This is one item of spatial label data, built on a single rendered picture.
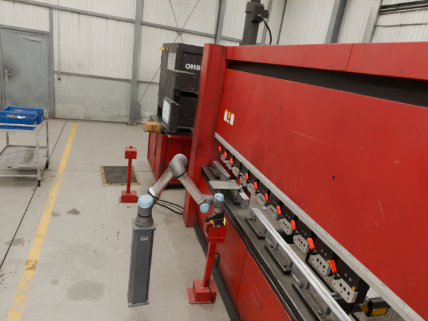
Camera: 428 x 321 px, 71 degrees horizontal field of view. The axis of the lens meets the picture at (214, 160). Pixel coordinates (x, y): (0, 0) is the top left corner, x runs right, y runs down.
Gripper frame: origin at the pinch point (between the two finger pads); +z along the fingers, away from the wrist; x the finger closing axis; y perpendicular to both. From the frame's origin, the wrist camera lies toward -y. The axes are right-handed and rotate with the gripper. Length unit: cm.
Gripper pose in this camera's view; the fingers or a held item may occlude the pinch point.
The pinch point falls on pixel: (214, 232)
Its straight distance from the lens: 268.4
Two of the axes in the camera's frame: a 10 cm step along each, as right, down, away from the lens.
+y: 9.8, -0.1, 2.1
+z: -0.6, 9.4, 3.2
